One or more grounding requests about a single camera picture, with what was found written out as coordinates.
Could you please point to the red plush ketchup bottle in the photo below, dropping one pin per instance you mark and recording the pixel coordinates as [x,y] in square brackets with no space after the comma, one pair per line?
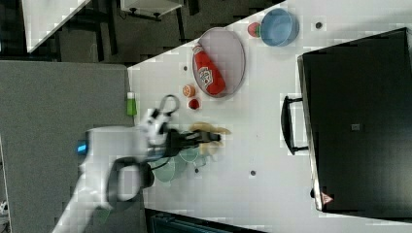
[207,71]

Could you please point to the grey round plate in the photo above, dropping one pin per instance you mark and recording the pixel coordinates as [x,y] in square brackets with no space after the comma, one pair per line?
[226,51]

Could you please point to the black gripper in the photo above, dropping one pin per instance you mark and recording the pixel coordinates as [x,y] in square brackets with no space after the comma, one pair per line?
[177,141]

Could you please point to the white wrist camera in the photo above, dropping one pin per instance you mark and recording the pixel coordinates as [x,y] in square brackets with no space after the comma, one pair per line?
[154,124]

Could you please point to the red strawberry toy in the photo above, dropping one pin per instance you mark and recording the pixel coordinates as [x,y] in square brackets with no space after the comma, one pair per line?
[194,104]

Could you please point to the green bottle white cap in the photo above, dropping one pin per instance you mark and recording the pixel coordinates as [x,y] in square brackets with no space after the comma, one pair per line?
[131,104]

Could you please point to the green colander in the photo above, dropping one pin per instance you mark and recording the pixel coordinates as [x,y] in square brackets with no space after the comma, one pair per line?
[167,170]

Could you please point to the blue bowl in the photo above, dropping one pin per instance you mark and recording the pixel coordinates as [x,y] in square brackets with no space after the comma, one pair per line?
[279,28]

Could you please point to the blue metal frame rail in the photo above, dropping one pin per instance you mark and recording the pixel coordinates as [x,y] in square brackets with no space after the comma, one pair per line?
[162,222]

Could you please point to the white side table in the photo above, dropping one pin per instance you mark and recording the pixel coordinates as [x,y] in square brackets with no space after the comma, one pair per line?
[43,17]

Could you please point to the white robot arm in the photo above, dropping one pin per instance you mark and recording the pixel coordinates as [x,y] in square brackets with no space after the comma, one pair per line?
[116,166]

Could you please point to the orange slice toy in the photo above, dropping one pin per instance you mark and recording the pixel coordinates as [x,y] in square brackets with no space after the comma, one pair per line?
[189,90]

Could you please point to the black toaster oven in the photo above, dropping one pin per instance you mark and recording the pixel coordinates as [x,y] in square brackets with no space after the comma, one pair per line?
[357,103]

